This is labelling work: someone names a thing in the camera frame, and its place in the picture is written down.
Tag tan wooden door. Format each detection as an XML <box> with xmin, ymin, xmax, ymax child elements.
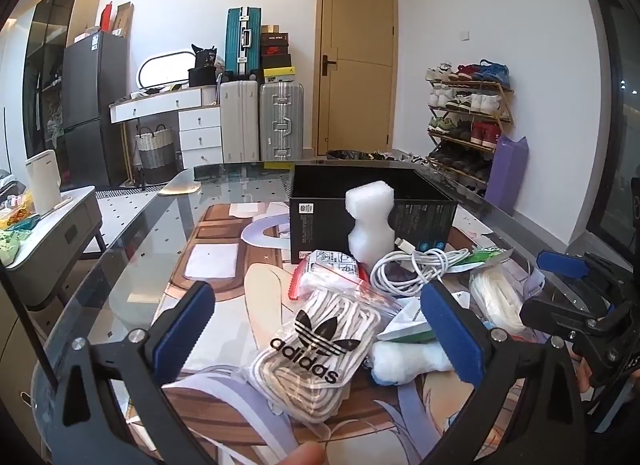
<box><xmin>311</xmin><ymin>0</ymin><xmax>398</xmax><ymax>158</ymax></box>

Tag white charging cable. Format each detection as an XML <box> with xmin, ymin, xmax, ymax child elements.
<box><xmin>370</xmin><ymin>237</ymin><xmax>473</xmax><ymax>298</ymax></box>

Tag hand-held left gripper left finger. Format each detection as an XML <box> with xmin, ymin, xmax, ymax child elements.
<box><xmin>42</xmin><ymin>281</ymin><xmax>221</xmax><ymax>465</ymax></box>

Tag rows of shoes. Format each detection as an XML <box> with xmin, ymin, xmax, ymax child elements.
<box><xmin>426</xmin><ymin>60</ymin><xmax>511</xmax><ymax>181</ymax></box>

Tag tall black cabinet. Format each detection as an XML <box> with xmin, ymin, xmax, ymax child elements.
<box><xmin>22</xmin><ymin>0</ymin><xmax>103</xmax><ymax>176</ymax></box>

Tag person's right hand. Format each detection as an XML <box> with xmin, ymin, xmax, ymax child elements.
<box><xmin>577</xmin><ymin>357</ymin><xmax>640</xmax><ymax>403</ymax></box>

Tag clear bag of white masks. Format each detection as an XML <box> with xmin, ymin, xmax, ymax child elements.
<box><xmin>470</xmin><ymin>265</ymin><xmax>541</xmax><ymax>336</ymax></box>

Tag white packet with red edges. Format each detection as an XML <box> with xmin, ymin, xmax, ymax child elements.
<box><xmin>290</xmin><ymin>247</ymin><xmax>371</xmax><ymax>301</ymax></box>

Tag woven laundry basket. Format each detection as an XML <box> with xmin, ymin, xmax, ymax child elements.
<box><xmin>134</xmin><ymin>125</ymin><xmax>173</xmax><ymax>185</ymax></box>

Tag green snack packet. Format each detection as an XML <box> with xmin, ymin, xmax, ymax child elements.
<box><xmin>445</xmin><ymin>245</ymin><xmax>516</xmax><ymax>273</ymax></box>

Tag white dresser with drawers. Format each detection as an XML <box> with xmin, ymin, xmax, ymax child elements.
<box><xmin>109</xmin><ymin>85</ymin><xmax>223</xmax><ymax>171</ymax></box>

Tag black cardboard box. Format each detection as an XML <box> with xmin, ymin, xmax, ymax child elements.
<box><xmin>289</xmin><ymin>162</ymin><xmax>460</xmax><ymax>266</ymax></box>

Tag silver suitcase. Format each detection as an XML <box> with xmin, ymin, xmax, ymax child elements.
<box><xmin>259</xmin><ymin>81</ymin><xmax>305</xmax><ymax>162</ymax></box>

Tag white suitcase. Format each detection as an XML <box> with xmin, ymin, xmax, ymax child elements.
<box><xmin>220</xmin><ymin>81</ymin><xmax>260</xmax><ymax>164</ymax></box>

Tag purple bag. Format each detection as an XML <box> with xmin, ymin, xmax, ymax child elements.
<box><xmin>486</xmin><ymin>135</ymin><xmax>530</xmax><ymax>216</ymax></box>

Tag person's left hand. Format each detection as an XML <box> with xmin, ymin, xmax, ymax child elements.
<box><xmin>279</xmin><ymin>441</ymin><xmax>327</xmax><ymax>465</ymax></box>

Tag teal suitcase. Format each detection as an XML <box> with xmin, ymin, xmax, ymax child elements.
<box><xmin>225</xmin><ymin>6</ymin><xmax>262</xmax><ymax>78</ymax></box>

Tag brown cardboard box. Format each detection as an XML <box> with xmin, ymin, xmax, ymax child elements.
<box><xmin>112</xmin><ymin>2</ymin><xmax>135</xmax><ymax>36</ymax></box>

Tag oval mirror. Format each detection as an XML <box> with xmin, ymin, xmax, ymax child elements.
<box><xmin>137</xmin><ymin>49</ymin><xmax>201</xmax><ymax>92</ymax></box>

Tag white upright appliance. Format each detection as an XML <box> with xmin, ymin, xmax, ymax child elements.
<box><xmin>26</xmin><ymin>149</ymin><xmax>63</xmax><ymax>213</ymax></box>

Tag grey side table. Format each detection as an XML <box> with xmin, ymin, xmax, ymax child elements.
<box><xmin>0</xmin><ymin>185</ymin><xmax>103</xmax><ymax>308</ymax></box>

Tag printed desk mat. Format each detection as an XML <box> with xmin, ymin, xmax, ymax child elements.
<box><xmin>165</xmin><ymin>200</ymin><xmax>591</xmax><ymax>465</ymax></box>

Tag clear bag of white shoelaces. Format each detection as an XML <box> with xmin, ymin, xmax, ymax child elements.
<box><xmin>240</xmin><ymin>282</ymin><xmax>403</xmax><ymax>426</ymax></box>

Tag dark grey refrigerator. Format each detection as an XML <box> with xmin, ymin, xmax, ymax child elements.
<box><xmin>62</xmin><ymin>30</ymin><xmax>128</xmax><ymax>191</ymax></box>

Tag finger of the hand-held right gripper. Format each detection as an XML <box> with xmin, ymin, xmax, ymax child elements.
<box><xmin>536</xmin><ymin>250</ymin><xmax>640</xmax><ymax>296</ymax></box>
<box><xmin>519</xmin><ymin>295</ymin><xmax>633</xmax><ymax>346</ymax></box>

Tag white foam block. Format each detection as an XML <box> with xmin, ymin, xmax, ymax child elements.
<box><xmin>345</xmin><ymin>184</ymin><xmax>396</xmax><ymax>263</ymax></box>

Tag white plush keychain toy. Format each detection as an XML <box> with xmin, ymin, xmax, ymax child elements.
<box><xmin>370</xmin><ymin>340</ymin><xmax>458</xmax><ymax>388</ymax></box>

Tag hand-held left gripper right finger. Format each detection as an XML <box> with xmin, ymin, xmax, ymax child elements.
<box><xmin>420</xmin><ymin>280</ymin><xmax>588</xmax><ymax>465</ymax></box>

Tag black bag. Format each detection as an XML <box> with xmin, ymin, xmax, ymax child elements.
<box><xmin>188</xmin><ymin>42</ymin><xmax>223</xmax><ymax>87</ymax></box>

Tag white green paper packet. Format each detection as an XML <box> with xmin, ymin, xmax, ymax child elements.
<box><xmin>377</xmin><ymin>297</ymin><xmax>436</xmax><ymax>346</ymax></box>

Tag wooden shoe rack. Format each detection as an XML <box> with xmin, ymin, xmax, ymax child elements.
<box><xmin>425</xmin><ymin>59</ymin><xmax>516</xmax><ymax>186</ymax></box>

